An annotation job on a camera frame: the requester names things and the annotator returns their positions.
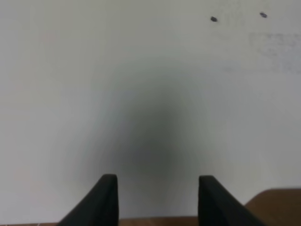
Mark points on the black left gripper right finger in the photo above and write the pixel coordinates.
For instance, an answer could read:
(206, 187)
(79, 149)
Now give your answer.
(217, 207)

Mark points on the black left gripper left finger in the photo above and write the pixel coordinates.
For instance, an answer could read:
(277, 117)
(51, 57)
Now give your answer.
(99, 207)

